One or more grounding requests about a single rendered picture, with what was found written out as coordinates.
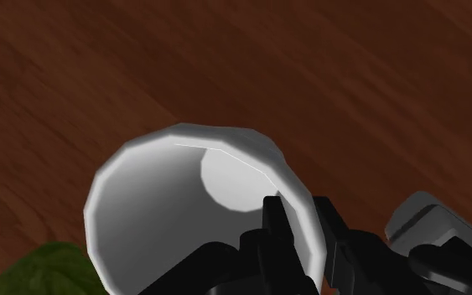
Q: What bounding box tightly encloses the white mug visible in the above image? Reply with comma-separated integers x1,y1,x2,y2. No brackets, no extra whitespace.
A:
82,122,472,295

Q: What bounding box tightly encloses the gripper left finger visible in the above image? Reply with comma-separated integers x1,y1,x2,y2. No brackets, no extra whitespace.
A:
137,195,319,295

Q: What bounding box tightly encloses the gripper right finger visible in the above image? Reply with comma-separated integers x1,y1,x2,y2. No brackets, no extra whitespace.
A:
312,195,472,295

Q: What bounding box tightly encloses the green leafy thing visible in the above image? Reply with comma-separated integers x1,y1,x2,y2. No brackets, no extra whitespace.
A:
0,241,110,295

